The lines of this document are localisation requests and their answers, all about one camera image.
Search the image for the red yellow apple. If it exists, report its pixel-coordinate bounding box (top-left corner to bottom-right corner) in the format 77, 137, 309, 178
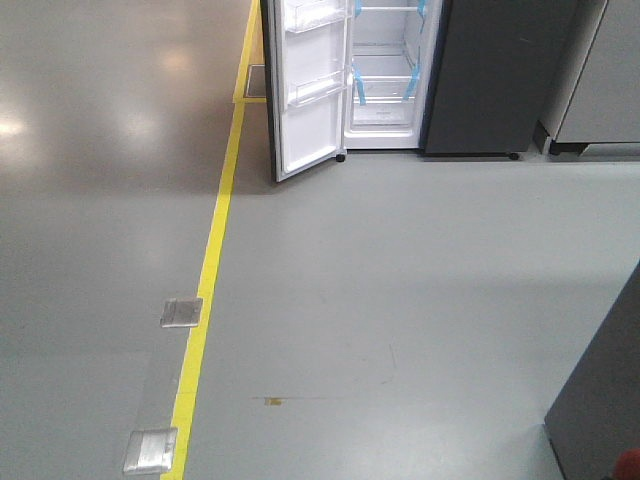
612, 448, 640, 480

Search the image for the fridge door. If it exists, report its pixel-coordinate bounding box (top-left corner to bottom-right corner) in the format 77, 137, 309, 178
260, 1, 353, 182

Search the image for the dark grey fridge body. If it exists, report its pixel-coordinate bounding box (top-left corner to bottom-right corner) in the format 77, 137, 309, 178
345, 1, 578, 160

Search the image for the clear lower door bin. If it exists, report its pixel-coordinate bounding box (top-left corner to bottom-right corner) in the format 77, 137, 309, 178
287, 70, 346, 107

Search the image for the clear door bin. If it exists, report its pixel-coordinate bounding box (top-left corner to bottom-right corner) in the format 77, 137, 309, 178
284, 0, 348, 33
287, 70, 346, 107

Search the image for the clear crisper drawer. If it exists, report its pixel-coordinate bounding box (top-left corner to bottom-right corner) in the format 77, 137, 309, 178
351, 76, 415, 128

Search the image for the metal floor socket plate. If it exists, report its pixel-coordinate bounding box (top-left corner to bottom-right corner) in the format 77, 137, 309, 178
160, 297, 203, 328

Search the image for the blue tape strip left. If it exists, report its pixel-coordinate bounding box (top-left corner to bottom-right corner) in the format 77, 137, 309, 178
352, 64, 366, 106

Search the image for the blue tape strip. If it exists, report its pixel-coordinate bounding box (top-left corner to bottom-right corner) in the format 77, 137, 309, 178
403, 48, 421, 101
352, 64, 366, 106
416, 0, 429, 35

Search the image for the blue tape strip lower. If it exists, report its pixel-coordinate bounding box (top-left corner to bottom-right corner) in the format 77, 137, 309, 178
403, 48, 421, 101

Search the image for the clear middle door bin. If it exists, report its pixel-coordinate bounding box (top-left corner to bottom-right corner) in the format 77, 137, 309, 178
284, 0, 348, 33

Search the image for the blue tape strip middle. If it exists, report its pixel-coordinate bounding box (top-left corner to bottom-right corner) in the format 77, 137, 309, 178
416, 0, 429, 35

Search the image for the grey kitchen island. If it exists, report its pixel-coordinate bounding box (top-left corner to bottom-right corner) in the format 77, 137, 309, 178
544, 269, 639, 479

